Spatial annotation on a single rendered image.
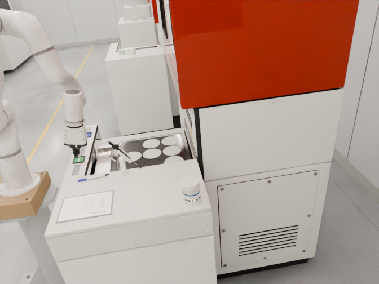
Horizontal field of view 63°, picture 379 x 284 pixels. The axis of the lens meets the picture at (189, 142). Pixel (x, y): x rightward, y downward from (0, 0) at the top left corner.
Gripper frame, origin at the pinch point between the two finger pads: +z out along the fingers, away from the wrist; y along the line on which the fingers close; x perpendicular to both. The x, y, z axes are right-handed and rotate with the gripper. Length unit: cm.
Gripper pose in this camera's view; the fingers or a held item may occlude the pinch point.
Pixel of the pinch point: (76, 151)
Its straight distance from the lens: 161.9
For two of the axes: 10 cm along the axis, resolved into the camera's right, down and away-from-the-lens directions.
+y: -9.8, -0.3, -1.9
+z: -1.2, 8.7, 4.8
